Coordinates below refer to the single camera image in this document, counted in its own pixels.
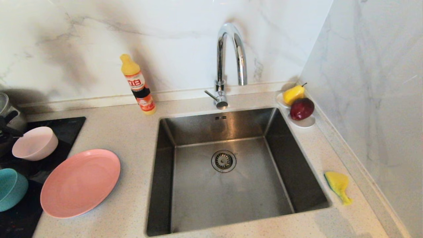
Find yellow-capped orange dish soap bottle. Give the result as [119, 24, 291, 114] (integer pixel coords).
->
[120, 54, 156, 115]

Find chrome gooseneck faucet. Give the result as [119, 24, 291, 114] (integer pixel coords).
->
[204, 22, 248, 110]

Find teal bowl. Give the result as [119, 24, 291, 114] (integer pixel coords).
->
[0, 168, 28, 212]

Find small white dish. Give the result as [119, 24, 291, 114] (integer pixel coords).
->
[288, 112, 316, 129]
[276, 92, 292, 109]

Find steel cooking pot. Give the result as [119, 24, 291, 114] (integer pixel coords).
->
[0, 93, 27, 156]

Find yellow pear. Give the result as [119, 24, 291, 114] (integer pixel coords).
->
[284, 83, 307, 106]

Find round metal drain strainer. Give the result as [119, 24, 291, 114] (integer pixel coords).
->
[211, 150, 237, 173]

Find black induction cooktop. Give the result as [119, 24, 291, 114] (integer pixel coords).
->
[0, 116, 86, 238]

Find yellow sponge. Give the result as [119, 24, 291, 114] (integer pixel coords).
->
[324, 171, 353, 206]

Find dark red apple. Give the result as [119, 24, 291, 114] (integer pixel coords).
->
[290, 97, 315, 121]

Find light pink bowl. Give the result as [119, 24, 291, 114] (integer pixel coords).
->
[12, 126, 58, 161]

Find salmon pink plate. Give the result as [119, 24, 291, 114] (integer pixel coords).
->
[40, 149, 121, 218]

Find stainless steel sink basin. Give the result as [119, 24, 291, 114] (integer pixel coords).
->
[146, 107, 331, 237]

